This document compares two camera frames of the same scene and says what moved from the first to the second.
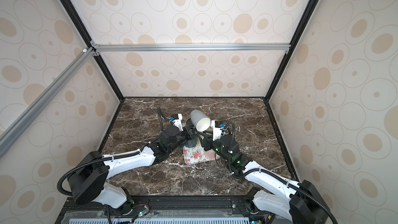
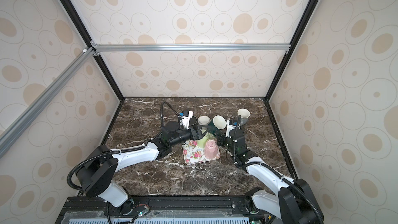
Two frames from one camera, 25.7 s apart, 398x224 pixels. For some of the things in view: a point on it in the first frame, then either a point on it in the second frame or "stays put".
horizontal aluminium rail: [189, 47] stays put
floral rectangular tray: [194, 155] stays put
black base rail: [174, 210] stays put
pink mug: [210, 154] stays put
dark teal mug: [190, 143] to [218, 124]
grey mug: [201, 121] to [244, 114]
